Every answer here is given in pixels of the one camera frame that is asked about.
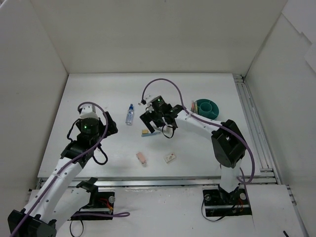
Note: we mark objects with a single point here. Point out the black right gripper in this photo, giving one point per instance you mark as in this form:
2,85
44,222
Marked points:
155,118

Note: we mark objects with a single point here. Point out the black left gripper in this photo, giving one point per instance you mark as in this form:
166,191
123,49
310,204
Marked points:
111,125

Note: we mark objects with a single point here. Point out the orange yellow highlighter pack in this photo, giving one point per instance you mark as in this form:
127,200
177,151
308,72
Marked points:
194,107

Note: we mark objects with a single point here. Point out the blue green ruler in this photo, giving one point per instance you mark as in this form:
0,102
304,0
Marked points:
150,134

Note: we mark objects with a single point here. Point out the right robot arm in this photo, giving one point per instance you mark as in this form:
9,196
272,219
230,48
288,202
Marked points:
228,149

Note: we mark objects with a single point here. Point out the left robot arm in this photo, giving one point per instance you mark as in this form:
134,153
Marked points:
47,212

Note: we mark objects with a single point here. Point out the small clear blue bottle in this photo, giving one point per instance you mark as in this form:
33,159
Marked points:
130,115

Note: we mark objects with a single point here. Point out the pink eraser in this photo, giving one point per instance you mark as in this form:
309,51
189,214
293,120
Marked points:
141,158

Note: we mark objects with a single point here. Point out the teal round desk organizer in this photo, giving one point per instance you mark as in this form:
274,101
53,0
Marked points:
207,109

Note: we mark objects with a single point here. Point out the white patterned eraser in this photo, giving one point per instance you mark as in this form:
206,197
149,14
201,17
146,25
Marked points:
169,158

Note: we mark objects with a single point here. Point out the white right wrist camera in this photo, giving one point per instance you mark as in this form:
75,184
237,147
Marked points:
146,100

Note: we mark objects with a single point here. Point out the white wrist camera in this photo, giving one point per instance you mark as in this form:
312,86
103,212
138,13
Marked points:
146,100
87,111

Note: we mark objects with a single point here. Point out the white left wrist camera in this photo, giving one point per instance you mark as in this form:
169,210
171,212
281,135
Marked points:
87,111

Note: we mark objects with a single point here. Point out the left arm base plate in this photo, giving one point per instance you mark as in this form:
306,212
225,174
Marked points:
103,204

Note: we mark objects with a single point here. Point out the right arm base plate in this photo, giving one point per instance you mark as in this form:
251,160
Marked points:
215,208

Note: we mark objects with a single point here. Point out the aluminium frame rail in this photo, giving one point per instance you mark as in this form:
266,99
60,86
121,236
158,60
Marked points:
268,169

